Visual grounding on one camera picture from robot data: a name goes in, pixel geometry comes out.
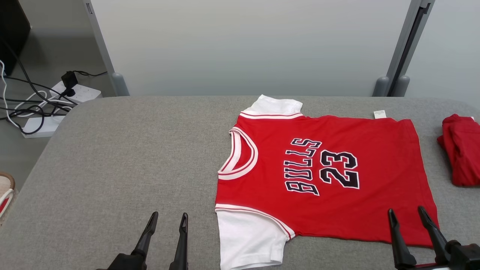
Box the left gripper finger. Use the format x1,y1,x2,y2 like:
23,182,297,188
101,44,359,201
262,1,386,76
168,213,189,270
131,211,159,258

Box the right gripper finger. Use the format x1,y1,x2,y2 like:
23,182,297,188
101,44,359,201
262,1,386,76
418,206,449,265
388,209,417,270

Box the red shorts white trim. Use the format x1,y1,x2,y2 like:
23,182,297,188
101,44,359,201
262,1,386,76
437,114,480,187

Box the red Bulls 23 jersey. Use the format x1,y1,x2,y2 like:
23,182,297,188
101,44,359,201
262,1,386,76
215,94,439,270

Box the white power strip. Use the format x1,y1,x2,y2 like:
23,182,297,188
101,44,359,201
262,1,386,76
22,116,64,139
49,81,102,104

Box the wicker laundry basket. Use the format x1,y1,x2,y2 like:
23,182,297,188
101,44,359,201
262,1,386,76
0,172,16,225

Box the grey rounded partition foot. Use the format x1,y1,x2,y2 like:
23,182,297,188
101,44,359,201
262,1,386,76
393,76,411,97
373,76,390,97
112,73,130,97

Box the black power adapter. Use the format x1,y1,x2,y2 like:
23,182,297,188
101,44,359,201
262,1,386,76
61,70,78,97

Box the light grey partition panel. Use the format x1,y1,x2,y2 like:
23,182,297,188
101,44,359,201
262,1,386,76
90,0,413,97
403,0,480,109

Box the black computer tower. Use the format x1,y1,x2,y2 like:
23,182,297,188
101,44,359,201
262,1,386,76
0,0,31,75

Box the black looped cable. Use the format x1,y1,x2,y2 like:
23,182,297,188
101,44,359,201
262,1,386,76
0,96,65,135

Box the thin black adapter cable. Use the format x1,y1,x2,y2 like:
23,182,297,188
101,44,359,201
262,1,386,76
73,70,108,78

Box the white looped cable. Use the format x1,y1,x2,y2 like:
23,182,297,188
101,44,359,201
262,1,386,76
15,90,74,117

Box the long white cable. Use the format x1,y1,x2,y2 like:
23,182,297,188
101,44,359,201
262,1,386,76
0,60,24,131

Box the grey partition post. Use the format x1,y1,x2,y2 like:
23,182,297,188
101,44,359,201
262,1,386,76
384,0,436,97
83,0,119,96

